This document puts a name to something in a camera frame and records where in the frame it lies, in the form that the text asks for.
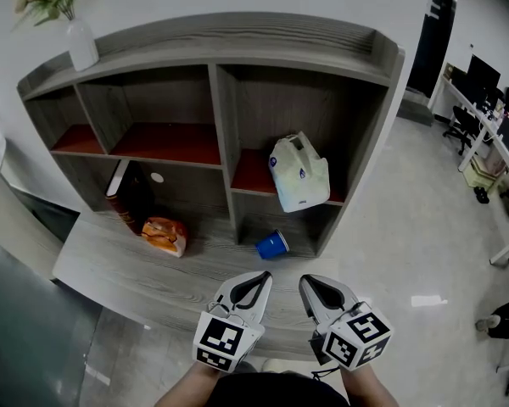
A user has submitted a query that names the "pale yellow storage box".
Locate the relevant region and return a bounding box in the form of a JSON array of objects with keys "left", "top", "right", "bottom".
[{"left": 461, "top": 156, "right": 508, "bottom": 190}]

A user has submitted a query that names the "person's right forearm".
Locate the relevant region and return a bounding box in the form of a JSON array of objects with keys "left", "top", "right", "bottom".
[{"left": 338, "top": 364, "right": 400, "bottom": 407}]

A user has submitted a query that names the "black pillar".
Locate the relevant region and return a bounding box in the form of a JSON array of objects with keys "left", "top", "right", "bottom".
[{"left": 406, "top": 0, "right": 461, "bottom": 98}]

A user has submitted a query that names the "white vase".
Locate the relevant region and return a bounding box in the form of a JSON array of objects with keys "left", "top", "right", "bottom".
[{"left": 65, "top": 18, "right": 100, "bottom": 72}]

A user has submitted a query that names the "black computer monitor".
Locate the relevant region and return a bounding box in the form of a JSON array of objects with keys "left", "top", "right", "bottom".
[{"left": 466, "top": 53, "right": 502, "bottom": 93}]

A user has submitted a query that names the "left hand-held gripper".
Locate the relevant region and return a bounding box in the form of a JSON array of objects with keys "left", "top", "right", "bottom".
[{"left": 193, "top": 270, "right": 274, "bottom": 375}]

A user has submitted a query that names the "person's black shirt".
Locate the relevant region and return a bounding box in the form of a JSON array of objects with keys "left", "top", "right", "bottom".
[{"left": 205, "top": 370, "right": 350, "bottom": 407}]

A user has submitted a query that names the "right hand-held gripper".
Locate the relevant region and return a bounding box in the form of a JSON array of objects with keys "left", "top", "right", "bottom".
[{"left": 298, "top": 273, "right": 395, "bottom": 372}]

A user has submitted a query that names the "grey wooden shelf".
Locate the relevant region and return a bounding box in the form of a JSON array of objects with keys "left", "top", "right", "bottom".
[{"left": 16, "top": 11, "right": 406, "bottom": 259}]

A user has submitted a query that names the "person's left forearm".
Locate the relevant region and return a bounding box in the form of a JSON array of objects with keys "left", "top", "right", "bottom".
[{"left": 154, "top": 360, "right": 222, "bottom": 407}]

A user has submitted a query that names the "black office chair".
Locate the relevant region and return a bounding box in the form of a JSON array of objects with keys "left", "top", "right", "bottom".
[{"left": 442, "top": 105, "right": 489, "bottom": 157}]

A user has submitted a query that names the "orange snack bag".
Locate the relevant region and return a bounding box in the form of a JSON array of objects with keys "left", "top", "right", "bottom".
[{"left": 141, "top": 216, "right": 188, "bottom": 259}]

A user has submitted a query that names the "blue plastic cup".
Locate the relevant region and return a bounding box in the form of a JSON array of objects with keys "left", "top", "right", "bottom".
[{"left": 254, "top": 228, "right": 290, "bottom": 260}]

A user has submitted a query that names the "dark hardcover book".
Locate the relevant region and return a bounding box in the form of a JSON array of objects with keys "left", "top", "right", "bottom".
[{"left": 104, "top": 159, "right": 156, "bottom": 237}]

